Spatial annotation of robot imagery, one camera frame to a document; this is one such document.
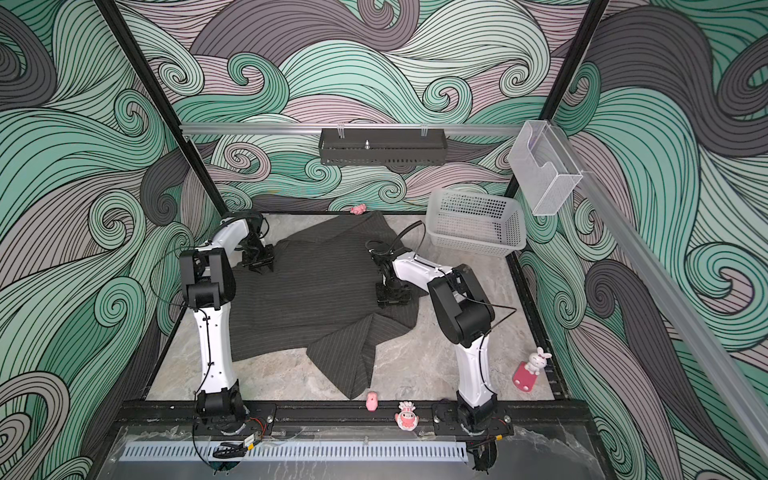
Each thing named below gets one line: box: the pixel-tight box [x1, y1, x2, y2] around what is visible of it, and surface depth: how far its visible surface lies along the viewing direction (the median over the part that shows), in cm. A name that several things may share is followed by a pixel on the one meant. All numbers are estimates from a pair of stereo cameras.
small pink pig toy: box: [349, 203, 367, 215], surface depth 121 cm
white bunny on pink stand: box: [512, 346, 552, 393], surface depth 79 cm
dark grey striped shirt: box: [230, 210, 426, 400], surface depth 94 cm
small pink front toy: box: [366, 391, 379, 412], surface depth 76 cm
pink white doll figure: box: [395, 401, 420, 431], surface depth 73 cm
